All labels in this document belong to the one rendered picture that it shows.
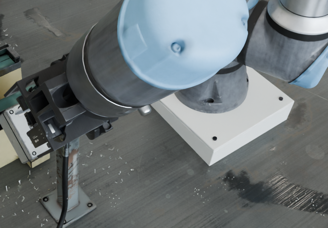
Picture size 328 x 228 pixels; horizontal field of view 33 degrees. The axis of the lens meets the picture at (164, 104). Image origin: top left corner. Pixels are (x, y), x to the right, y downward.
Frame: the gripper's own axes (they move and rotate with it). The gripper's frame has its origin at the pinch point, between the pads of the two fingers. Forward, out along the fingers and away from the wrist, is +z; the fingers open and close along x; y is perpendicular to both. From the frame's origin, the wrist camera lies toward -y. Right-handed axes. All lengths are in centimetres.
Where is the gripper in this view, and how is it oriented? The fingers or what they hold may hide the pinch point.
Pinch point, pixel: (56, 113)
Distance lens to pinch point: 65.4
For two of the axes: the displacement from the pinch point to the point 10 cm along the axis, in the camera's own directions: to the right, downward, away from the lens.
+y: -7.5, 4.2, -5.2
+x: 4.7, 8.8, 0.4
